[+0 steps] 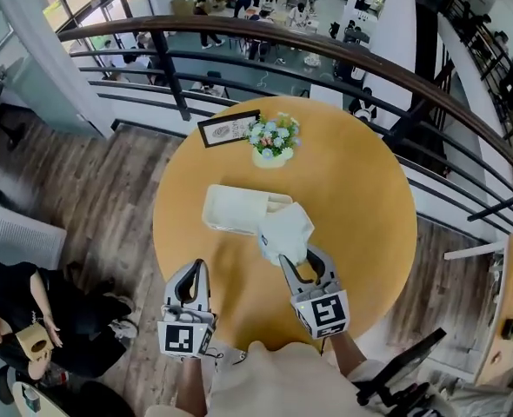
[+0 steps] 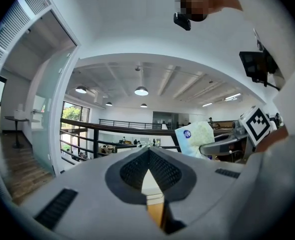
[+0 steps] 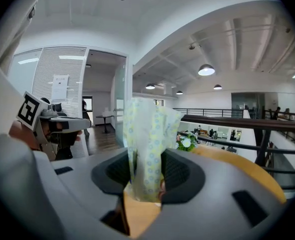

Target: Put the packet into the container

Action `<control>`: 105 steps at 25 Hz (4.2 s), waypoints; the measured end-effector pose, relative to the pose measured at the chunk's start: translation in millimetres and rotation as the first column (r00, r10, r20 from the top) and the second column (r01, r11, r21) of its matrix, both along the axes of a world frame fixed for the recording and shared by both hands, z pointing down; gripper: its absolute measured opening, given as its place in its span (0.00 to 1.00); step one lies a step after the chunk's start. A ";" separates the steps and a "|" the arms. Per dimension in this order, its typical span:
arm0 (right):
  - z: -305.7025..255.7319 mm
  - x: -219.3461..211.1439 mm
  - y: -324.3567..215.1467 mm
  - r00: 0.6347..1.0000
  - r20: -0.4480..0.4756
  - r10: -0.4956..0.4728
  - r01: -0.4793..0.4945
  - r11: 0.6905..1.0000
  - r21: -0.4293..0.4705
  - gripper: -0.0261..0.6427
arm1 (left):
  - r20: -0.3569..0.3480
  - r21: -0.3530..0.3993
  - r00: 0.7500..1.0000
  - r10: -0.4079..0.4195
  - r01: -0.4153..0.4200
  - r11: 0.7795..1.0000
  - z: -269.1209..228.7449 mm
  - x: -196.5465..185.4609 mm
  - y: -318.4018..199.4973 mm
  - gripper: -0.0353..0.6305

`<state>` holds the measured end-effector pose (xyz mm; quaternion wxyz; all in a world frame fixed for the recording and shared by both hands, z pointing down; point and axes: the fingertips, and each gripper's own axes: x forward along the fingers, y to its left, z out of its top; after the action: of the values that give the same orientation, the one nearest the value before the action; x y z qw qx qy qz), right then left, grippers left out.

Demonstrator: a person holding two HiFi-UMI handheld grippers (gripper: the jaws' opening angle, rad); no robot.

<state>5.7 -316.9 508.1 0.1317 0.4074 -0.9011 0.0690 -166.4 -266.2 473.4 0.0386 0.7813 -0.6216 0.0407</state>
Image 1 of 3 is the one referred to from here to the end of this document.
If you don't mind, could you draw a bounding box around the person's light shirt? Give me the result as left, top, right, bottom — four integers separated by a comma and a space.
144, 340, 414, 417

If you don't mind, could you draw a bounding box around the white ribbed cabinet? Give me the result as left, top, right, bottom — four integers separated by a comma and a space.
0, 196, 69, 272

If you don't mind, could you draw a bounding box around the black chair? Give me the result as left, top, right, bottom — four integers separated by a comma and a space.
0, 364, 17, 407

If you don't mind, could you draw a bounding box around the black chest-mounted device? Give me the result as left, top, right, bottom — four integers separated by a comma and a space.
355, 328, 449, 408

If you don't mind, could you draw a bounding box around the black picture frame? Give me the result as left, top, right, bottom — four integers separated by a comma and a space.
197, 109, 262, 149

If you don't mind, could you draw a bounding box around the person's left forearm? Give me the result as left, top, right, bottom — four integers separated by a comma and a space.
176, 355, 210, 417

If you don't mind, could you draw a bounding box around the green cup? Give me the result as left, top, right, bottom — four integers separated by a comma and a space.
21, 383, 45, 413

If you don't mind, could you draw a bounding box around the flower pot with flowers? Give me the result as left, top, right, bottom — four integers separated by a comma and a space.
246, 111, 303, 170

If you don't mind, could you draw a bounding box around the dark metal railing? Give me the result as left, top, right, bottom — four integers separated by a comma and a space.
57, 14, 513, 235

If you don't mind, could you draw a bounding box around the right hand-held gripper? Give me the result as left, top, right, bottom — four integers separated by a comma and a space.
278, 246, 350, 341

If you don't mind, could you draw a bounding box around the person's right forearm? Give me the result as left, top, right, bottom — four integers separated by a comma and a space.
329, 331, 369, 381

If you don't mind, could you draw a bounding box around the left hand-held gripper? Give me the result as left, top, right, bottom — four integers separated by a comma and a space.
157, 259, 217, 360

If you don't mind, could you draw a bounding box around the white shelf board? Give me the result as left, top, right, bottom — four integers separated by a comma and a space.
443, 240, 508, 261

